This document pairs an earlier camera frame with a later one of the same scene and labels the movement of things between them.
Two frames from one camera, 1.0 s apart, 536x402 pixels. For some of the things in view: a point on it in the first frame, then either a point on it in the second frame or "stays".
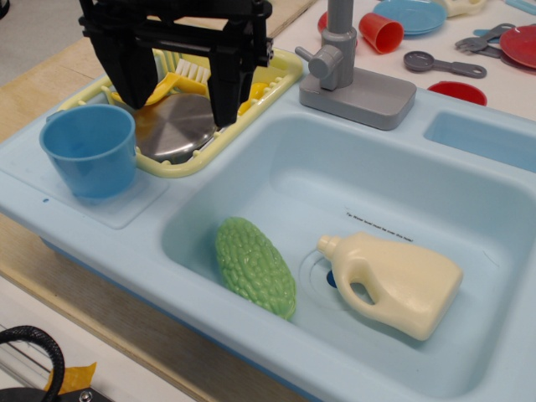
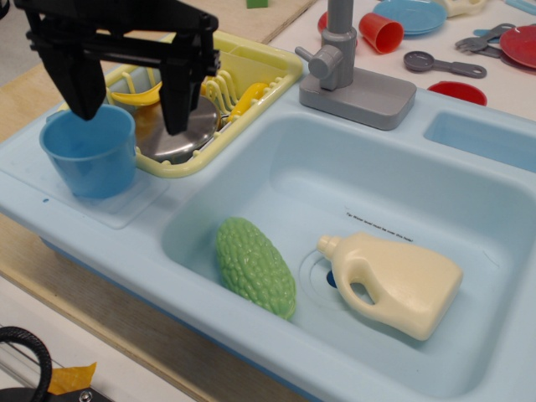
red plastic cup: [383, 34] stays
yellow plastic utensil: [256, 91] stays
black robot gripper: [218, 24] → [67, 33]
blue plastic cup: [94, 148] stays
